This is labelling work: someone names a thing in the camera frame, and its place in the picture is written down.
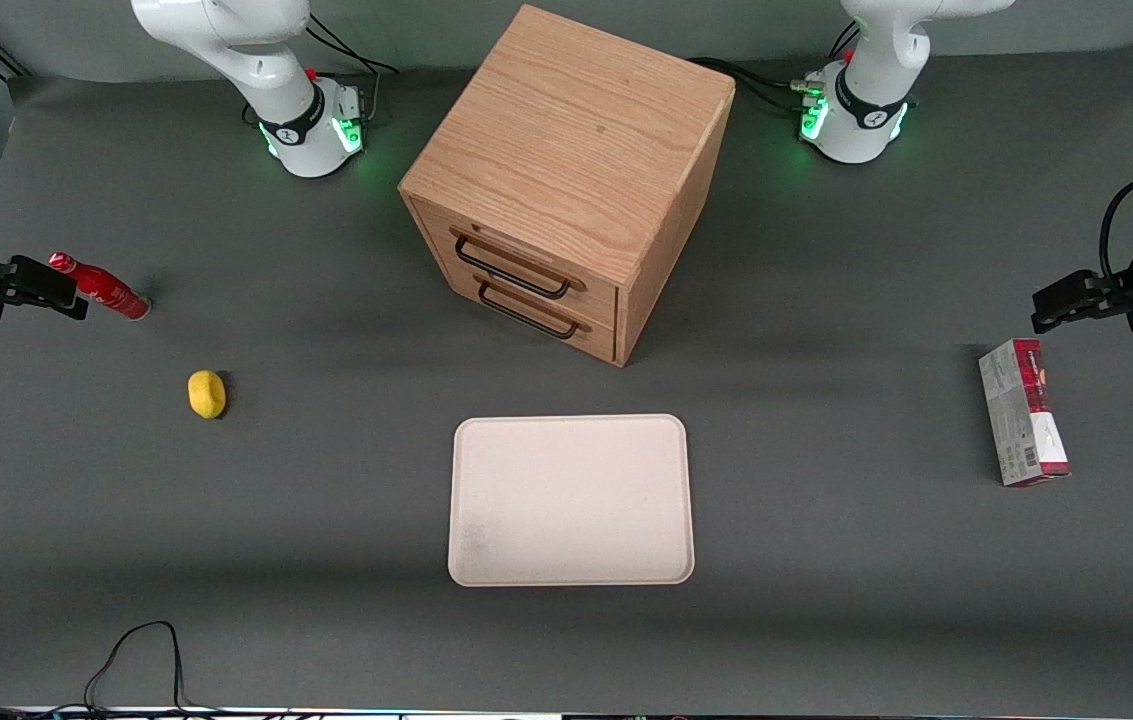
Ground beige plastic tray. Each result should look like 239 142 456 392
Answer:
447 413 696 588

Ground black left arm base cables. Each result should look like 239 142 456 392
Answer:
688 18 863 117

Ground thin black cable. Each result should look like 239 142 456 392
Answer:
0 620 299 720

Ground yellow lemon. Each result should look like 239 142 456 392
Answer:
187 369 228 421

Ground wooden drawer cabinet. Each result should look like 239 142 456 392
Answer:
397 3 738 369

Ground grey table mat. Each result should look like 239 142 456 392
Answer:
0 38 1133 717

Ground grey and red carton box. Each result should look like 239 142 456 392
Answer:
977 338 1073 489

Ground wooden drawer front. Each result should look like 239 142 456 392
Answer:
410 196 621 323
434 262 619 365

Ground red coke bottle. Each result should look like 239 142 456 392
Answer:
48 251 153 322

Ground black wire drawer handle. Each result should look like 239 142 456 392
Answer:
476 279 580 341
452 231 573 301

